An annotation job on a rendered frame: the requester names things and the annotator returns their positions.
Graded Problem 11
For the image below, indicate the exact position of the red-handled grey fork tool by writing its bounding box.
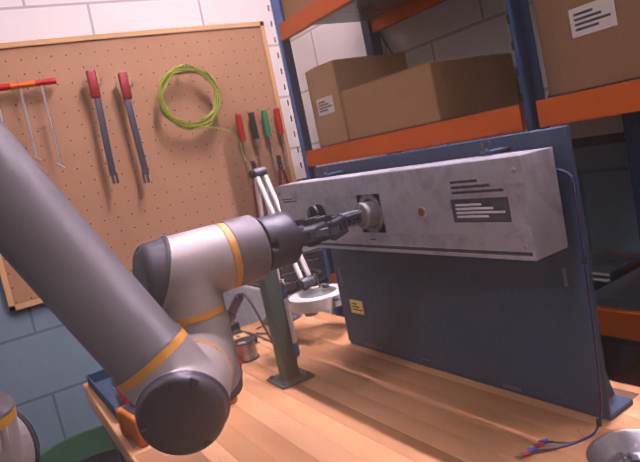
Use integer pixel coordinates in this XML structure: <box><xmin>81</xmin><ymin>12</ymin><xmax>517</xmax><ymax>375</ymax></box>
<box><xmin>85</xmin><ymin>70</ymin><xmax>121</xmax><ymax>185</ymax></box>
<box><xmin>117</xmin><ymin>71</ymin><xmax>152</xmax><ymax>184</ymax></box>

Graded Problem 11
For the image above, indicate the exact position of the brown cardboard box with label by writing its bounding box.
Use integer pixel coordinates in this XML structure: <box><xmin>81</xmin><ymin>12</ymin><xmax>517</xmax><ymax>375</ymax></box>
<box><xmin>304</xmin><ymin>52</ymin><xmax>409</xmax><ymax>149</ymax></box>

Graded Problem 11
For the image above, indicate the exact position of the white temperature knob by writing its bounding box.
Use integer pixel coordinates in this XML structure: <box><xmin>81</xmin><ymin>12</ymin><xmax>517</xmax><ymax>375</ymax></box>
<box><xmin>355</xmin><ymin>195</ymin><xmax>385</xmax><ymax>231</ymax></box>

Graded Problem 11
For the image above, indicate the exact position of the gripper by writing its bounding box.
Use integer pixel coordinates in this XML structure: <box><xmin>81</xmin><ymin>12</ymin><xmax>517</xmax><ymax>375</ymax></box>
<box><xmin>257</xmin><ymin>209</ymin><xmax>364</xmax><ymax>272</ymax></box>

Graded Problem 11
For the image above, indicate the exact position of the grey solder spool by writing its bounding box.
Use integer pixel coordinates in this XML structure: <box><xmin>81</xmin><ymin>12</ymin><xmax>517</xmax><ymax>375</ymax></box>
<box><xmin>233</xmin><ymin>331</ymin><xmax>260</xmax><ymax>364</ymax></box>

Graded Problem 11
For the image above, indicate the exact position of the white magnifier lamp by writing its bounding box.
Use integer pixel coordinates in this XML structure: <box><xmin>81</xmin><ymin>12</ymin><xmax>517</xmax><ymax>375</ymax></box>
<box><xmin>247</xmin><ymin>166</ymin><xmax>342</xmax><ymax>318</ymax></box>

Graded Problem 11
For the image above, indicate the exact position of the black-handled screwdriver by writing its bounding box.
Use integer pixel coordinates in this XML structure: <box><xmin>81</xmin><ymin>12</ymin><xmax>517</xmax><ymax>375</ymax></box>
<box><xmin>247</xmin><ymin>112</ymin><xmax>264</xmax><ymax>169</ymax></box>

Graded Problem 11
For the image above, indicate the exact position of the green post stand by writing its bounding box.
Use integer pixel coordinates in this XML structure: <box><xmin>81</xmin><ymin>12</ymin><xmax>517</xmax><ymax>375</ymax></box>
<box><xmin>258</xmin><ymin>268</ymin><xmax>316</xmax><ymax>390</ymax></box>

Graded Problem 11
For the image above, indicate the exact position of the brown pegboard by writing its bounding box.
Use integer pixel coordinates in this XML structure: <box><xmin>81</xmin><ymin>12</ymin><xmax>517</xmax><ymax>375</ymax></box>
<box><xmin>0</xmin><ymin>22</ymin><xmax>304</xmax><ymax>312</ymax></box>

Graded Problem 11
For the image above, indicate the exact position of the green round bin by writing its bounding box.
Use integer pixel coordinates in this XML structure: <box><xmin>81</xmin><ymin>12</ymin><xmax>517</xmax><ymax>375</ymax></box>
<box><xmin>38</xmin><ymin>428</ymin><xmax>120</xmax><ymax>462</ymax></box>

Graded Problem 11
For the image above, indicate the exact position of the plain brown cardboard box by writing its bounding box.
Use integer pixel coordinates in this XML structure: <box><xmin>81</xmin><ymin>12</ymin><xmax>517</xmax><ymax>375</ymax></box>
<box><xmin>340</xmin><ymin>52</ymin><xmax>525</xmax><ymax>143</ymax></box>

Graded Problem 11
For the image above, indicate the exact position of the blue stand panel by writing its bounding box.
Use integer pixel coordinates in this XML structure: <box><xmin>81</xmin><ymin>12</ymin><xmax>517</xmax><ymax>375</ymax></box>
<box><xmin>304</xmin><ymin>124</ymin><xmax>640</xmax><ymax>421</ymax></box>

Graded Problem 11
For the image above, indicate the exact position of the black soldering iron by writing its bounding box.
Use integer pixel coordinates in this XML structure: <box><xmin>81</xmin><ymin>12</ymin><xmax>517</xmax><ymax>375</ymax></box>
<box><xmin>227</xmin><ymin>292</ymin><xmax>274</xmax><ymax>343</ymax></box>

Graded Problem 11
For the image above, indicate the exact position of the grey oven fascia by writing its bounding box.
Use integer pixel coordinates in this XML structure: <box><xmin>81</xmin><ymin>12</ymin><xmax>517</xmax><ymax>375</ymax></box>
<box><xmin>275</xmin><ymin>146</ymin><xmax>570</xmax><ymax>263</ymax></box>

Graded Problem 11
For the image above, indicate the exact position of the dark flat tray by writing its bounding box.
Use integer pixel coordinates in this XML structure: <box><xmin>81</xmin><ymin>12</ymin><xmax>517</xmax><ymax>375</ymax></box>
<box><xmin>591</xmin><ymin>250</ymin><xmax>640</xmax><ymax>284</ymax></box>

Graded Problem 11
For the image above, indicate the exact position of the green wire coil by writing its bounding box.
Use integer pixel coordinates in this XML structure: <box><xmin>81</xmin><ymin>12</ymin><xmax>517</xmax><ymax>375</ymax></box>
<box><xmin>158</xmin><ymin>63</ymin><xmax>251</xmax><ymax>169</ymax></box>

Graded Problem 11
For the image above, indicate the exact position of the grey metal disc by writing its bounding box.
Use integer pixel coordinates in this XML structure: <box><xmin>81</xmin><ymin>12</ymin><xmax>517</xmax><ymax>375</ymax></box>
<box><xmin>585</xmin><ymin>427</ymin><xmax>640</xmax><ymax>462</ymax></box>

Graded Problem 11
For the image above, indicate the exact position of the blue tray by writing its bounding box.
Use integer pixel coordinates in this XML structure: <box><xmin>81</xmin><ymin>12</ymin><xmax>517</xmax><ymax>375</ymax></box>
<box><xmin>85</xmin><ymin>370</ymin><xmax>126</xmax><ymax>408</ymax></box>

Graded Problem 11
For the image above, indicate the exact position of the blue and orange shelf unit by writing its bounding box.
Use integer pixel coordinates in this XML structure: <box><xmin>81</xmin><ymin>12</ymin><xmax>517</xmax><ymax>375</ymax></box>
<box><xmin>264</xmin><ymin>0</ymin><xmax>640</xmax><ymax>383</ymax></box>

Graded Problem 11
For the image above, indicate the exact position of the green-handled screwdriver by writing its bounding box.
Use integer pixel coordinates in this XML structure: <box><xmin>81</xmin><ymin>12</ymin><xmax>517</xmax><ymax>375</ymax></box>
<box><xmin>259</xmin><ymin>109</ymin><xmax>277</xmax><ymax>169</ymax></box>

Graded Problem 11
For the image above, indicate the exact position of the large labelled cardboard box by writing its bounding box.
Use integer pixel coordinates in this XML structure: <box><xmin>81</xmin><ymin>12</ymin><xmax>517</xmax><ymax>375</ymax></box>
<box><xmin>526</xmin><ymin>0</ymin><xmax>640</xmax><ymax>99</ymax></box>

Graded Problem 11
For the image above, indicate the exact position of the red-handled screwdriver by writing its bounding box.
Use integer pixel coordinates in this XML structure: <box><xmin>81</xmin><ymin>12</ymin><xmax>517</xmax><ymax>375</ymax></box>
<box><xmin>272</xmin><ymin>107</ymin><xmax>295</xmax><ymax>181</ymax></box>
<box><xmin>234</xmin><ymin>112</ymin><xmax>252</xmax><ymax>164</ymax></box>

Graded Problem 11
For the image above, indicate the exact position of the orange block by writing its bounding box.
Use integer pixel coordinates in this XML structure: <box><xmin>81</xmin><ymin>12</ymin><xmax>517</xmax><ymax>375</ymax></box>
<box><xmin>115</xmin><ymin>404</ymin><xmax>151</xmax><ymax>449</ymax></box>

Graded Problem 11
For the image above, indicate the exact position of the red and blue wire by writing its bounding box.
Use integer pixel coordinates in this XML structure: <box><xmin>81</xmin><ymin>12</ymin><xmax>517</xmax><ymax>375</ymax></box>
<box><xmin>516</xmin><ymin>166</ymin><xmax>609</xmax><ymax>459</ymax></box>

